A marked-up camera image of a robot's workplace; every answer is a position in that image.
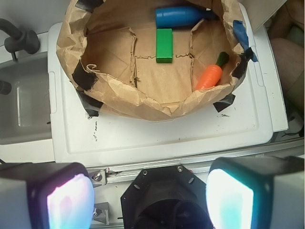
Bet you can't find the blue toy bottle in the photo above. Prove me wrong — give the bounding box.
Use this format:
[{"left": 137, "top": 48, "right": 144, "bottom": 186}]
[{"left": 155, "top": 6, "right": 217, "bottom": 29}]

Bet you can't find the brown paper bag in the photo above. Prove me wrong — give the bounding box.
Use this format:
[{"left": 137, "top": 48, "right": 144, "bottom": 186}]
[{"left": 57, "top": 0, "right": 247, "bottom": 121}]

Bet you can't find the black faucet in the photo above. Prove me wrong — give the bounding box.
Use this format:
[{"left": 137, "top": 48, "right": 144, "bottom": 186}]
[{"left": 0, "top": 19, "right": 41, "bottom": 62}]

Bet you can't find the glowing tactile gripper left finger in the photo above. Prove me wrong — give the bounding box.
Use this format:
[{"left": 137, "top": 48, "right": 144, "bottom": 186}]
[{"left": 0, "top": 162, "right": 95, "bottom": 229}]

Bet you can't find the black tape piece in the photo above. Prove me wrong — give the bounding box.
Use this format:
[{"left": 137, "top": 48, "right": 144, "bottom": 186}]
[
  {"left": 71, "top": 61, "right": 103, "bottom": 117},
  {"left": 213, "top": 94, "right": 235, "bottom": 112}
]

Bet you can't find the black tape piece right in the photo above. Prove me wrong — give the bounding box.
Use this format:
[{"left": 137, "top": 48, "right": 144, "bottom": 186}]
[{"left": 213, "top": 94, "right": 235, "bottom": 112}]

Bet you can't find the orange toy carrot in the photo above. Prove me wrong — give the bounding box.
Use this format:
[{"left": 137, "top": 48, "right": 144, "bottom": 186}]
[{"left": 195, "top": 52, "right": 229, "bottom": 91}]

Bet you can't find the white plastic bin lid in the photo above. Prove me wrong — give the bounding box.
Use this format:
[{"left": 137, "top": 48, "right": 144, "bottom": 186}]
[{"left": 48, "top": 2, "right": 288, "bottom": 167}]

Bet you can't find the blue tape strip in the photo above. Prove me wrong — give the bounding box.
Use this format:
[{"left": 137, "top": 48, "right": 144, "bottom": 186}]
[{"left": 233, "top": 20, "right": 251, "bottom": 52}]

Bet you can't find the black tape piece left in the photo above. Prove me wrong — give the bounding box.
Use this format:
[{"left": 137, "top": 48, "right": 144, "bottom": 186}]
[{"left": 71, "top": 61, "right": 103, "bottom": 117}]

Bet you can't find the green rectangular block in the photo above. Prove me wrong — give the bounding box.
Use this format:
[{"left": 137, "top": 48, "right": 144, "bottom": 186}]
[{"left": 156, "top": 29, "right": 173, "bottom": 63}]

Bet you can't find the white toy sink basin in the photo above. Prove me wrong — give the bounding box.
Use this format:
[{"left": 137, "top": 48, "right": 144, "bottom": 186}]
[{"left": 0, "top": 33, "right": 51, "bottom": 145}]

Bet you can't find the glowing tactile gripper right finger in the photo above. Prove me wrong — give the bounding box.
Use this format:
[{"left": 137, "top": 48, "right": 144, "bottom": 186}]
[{"left": 206, "top": 156, "right": 305, "bottom": 229}]

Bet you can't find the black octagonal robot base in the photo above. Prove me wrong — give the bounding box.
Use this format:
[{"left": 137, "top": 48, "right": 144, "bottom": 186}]
[{"left": 121, "top": 165, "right": 214, "bottom": 229}]

